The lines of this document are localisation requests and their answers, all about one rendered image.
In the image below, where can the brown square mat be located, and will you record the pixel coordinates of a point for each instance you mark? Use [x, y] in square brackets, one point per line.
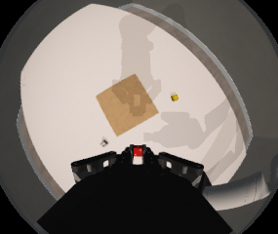
[126, 104]

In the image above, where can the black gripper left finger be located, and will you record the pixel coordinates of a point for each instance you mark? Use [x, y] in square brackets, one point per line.
[92, 165]

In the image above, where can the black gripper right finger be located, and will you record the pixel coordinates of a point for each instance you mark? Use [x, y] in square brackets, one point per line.
[179, 166]

